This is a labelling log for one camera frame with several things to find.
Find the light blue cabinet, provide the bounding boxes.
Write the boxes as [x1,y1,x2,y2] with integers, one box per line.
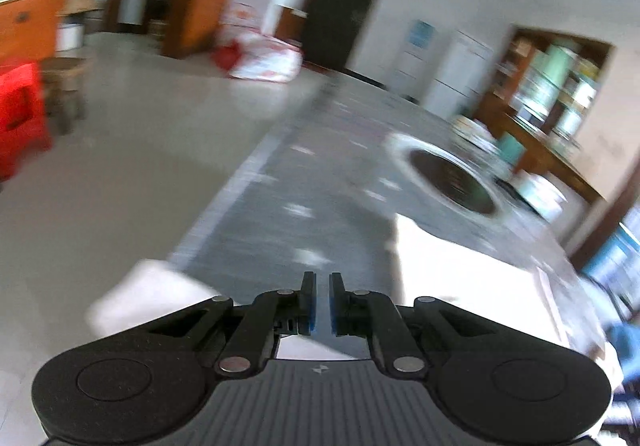
[582,223,640,297]

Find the blue water bottle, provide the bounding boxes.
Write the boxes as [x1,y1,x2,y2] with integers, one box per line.
[407,19,436,49]

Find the crumpled patterned cloth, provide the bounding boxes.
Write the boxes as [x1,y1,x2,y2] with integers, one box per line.
[452,118,501,152]

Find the wooden stool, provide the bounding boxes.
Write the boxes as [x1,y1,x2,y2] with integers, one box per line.
[42,58,89,135]

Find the red plastic stool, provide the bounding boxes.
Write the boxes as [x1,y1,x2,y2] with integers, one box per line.
[0,62,54,182]

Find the round built-in induction cooker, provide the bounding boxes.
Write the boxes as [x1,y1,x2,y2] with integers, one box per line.
[387,133,506,222]

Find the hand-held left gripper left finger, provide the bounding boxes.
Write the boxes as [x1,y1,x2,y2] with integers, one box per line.
[146,271,318,375]

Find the white water dispenser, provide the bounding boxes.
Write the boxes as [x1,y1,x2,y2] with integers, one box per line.
[392,43,431,87]

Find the teal storage boxes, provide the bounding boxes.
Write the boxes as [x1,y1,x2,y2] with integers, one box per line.
[499,133,526,172]

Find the polka dot play tent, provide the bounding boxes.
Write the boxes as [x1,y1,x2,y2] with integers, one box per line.
[214,2,304,84]

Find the wooden doorway pillar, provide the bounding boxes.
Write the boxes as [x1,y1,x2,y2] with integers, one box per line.
[569,175,640,272]

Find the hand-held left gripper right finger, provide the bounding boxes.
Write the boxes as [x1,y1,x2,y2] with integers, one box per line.
[328,272,497,375]

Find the soft tissue pack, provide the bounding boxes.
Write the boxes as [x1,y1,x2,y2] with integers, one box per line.
[517,173,569,222]

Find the wooden glass display cabinet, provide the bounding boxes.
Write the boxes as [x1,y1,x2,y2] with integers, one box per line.
[479,28,614,147]

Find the dark wooden door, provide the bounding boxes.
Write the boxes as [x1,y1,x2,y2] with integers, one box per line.
[299,0,391,74]

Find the white refrigerator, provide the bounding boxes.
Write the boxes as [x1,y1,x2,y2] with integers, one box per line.
[422,28,496,119]

